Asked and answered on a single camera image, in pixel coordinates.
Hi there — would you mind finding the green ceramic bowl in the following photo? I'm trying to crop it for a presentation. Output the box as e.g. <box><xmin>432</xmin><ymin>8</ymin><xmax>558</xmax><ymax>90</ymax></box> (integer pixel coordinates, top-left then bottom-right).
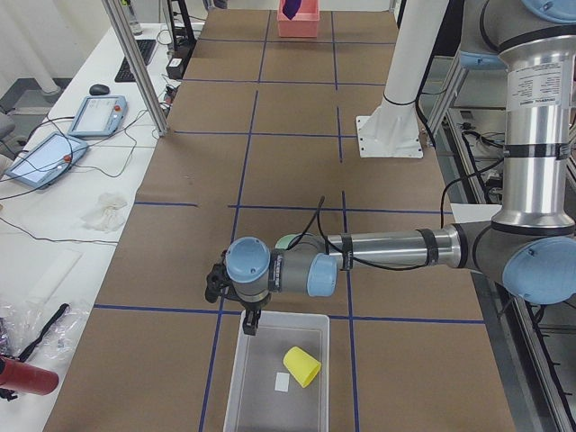
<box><xmin>274</xmin><ymin>233</ymin><xmax>305</xmax><ymax>250</ymax></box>

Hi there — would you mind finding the white foam strip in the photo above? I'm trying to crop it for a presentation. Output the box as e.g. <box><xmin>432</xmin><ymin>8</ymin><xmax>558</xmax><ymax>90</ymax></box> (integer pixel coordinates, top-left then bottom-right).
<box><xmin>26</xmin><ymin>249</ymin><xmax>83</xmax><ymax>304</ymax></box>

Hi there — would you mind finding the black computer mouse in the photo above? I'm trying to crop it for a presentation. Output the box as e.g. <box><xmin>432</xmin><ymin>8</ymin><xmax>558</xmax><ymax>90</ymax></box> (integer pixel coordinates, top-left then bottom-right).
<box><xmin>89</xmin><ymin>84</ymin><xmax>111</xmax><ymax>96</ymax></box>

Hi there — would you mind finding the far teach pendant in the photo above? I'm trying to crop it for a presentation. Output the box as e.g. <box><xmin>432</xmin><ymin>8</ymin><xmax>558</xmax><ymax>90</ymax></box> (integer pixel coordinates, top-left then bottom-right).
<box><xmin>67</xmin><ymin>95</ymin><xmax>127</xmax><ymax>140</ymax></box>

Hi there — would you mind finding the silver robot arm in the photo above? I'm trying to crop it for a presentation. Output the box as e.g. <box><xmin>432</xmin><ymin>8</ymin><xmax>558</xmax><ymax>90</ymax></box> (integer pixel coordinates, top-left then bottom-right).
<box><xmin>205</xmin><ymin>1</ymin><xmax>575</xmax><ymax>335</ymax></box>

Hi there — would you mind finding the black strap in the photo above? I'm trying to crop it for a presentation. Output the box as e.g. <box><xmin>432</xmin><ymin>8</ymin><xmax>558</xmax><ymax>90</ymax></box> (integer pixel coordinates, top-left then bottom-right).
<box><xmin>17</xmin><ymin>302</ymin><xmax>71</xmax><ymax>363</ymax></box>

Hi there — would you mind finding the black box device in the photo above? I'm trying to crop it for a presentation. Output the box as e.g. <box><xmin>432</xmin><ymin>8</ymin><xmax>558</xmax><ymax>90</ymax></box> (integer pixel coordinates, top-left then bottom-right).
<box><xmin>166</xmin><ymin>58</ymin><xmax>185</xmax><ymax>80</ymax></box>

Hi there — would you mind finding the white crumpled tissue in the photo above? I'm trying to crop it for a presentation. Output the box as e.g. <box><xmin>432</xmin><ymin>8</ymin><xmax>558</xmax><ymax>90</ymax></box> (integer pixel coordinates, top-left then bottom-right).
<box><xmin>81</xmin><ymin>193</ymin><xmax>127</xmax><ymax>233</ymax></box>

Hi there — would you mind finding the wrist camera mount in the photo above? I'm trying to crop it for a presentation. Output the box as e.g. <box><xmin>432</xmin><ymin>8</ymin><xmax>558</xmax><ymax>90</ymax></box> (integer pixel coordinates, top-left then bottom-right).
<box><xmin>204</xmin><ymin>251</ymin><xmax>240</xmax><ymax>303</ymax></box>

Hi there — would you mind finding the clear plastic box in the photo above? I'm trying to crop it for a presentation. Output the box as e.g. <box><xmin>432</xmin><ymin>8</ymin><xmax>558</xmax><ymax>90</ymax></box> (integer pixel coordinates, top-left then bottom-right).
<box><xmin>223</xmin><ymin>311</ymin><xmax>329</xmax><ymax>431</ymax></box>

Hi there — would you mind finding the near teach pendant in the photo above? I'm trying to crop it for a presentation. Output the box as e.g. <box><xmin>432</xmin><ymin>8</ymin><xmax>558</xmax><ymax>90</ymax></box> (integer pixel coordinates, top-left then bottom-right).
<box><xmin>5</xmin><ymin>132</ymin><xmax>88</xmax><ymax>189</ymax></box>

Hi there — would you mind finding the teach pendant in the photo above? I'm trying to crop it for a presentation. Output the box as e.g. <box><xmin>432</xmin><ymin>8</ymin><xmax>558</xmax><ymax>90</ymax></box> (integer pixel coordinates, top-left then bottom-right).
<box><xmin>67</xmin><ymin>95</ymin><xmax>127</xmax><ymax>140</ymax></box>
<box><xmin>5</xmin><ymin>132</ymin><xmax>88</xmax><ymax>189</ymax></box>

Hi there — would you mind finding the pink plastic bin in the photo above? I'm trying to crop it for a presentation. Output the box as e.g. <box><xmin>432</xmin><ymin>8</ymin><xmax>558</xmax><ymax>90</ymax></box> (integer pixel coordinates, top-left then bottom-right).
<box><xmin>276</xmin><ymin>0</ymin><xmax>320</xmax><ymax>38</ymax></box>

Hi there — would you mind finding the white plastic chair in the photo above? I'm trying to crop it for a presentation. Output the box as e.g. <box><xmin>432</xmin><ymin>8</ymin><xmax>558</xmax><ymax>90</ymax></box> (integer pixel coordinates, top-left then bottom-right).
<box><xmin>451</xmin><ymin>203</ymin><xmax>501</xmax><ymax>223</ymax></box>

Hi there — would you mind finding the yellow plastic cup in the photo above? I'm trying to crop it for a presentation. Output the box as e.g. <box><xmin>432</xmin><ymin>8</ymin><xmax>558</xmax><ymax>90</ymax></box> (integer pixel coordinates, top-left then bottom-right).
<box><xmin>283</xmin><ymin>346</ymin><xmax>321</xmax><ymax>388</ymax></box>

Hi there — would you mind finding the black keyboard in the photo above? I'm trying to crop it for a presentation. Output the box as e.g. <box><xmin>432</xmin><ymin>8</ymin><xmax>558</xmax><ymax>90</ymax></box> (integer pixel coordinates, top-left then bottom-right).
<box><xmin>113</xmin><ymin>39</ymin><xmax>158</xmax><ymax>84</ymax></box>

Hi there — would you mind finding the aluminium frame post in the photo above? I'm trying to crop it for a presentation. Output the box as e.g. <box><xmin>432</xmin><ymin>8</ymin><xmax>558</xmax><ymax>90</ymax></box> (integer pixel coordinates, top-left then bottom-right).
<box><xmin>102</xmin><ymin>0</ymin><xmax>168</xmax><ymax>137</ymax></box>

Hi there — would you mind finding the clear plastic bag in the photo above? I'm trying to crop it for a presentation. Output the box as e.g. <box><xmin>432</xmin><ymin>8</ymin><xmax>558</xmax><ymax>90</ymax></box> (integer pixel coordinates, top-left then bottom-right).
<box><xmin>1</xmin><ymin>301</ymin><xmax>90</xmax><ymax>363</ymax></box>

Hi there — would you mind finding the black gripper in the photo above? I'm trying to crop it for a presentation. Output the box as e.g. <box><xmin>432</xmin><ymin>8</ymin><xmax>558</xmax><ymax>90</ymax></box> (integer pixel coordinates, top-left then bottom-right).
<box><xmin>241</xmin><ymin>300</ymin><xmax>266</xmax><ymax>336</ymax></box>

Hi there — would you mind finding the purple cloth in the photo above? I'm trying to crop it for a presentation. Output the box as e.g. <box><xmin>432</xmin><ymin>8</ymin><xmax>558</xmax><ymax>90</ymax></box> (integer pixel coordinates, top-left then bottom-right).
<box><xmin>282</xmin><ymin>0</ymin><xmax>302</xmax><ymax>21</ymax></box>

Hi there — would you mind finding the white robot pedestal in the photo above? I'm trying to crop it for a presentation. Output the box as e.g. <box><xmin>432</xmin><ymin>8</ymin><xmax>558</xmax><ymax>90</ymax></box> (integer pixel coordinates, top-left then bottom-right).
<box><xmin>355</xmin><ymin>1</ymin><xmax>455</xmax><ymax>160</ymax></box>

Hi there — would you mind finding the red cylinder bottle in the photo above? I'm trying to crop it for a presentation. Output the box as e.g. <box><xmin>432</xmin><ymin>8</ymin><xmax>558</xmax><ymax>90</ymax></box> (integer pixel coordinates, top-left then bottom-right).
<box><xmin>1</xmin><ymin>356</ymin><xmax>59</xmax><ymax>401</ymax></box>

